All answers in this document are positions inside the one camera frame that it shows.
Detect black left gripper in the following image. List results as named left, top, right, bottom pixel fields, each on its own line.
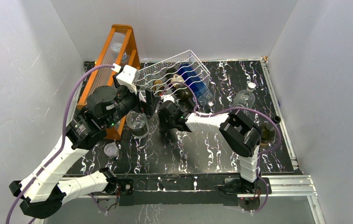
left=104, top=74, right=160, bottom=129

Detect dark green wine bottle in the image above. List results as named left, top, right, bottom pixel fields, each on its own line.
left=166, top=68, right=195, bottom=110

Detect clear square whisky bottle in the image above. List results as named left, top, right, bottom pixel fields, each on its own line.
left=152, top=80, right=166, bottom=96

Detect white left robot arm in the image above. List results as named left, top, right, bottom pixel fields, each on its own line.
left=9, top=85, right=160, bottom=219

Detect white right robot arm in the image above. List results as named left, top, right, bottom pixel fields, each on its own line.
left=158, top=100, right=262, bottom=193

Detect olive green wine bottle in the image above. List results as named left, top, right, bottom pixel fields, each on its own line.
left=259, top=121, right=276, bottom=150

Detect clear glass jar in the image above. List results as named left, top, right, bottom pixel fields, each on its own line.
left=126, top=111, right=149, bottom=139

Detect small clear plastic cup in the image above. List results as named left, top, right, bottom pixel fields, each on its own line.
left=104, top=143, right=119, bottom=159

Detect orange wooden shelf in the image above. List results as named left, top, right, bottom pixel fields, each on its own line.
left=76, top=24, right=140, bottom=142

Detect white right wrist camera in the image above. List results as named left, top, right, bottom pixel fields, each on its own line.
left=160, top=94, right=175, bottom=103

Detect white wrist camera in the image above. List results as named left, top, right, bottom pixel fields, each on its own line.
left=112, top=63, right=140, bottom=94
left=160, top=94, right=175, bottom=103

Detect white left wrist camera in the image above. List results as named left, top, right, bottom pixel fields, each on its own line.
left=112, top=63, right=140, bottom=94

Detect white wire wine rack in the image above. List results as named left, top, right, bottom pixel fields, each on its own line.
left=135, top=50, right=210, bottom=89

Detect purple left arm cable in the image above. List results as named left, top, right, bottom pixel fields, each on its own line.
left=5, top=64, right=117, bottom=224

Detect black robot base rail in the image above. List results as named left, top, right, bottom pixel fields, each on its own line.
left=90, top=173, right=273, bottom=208

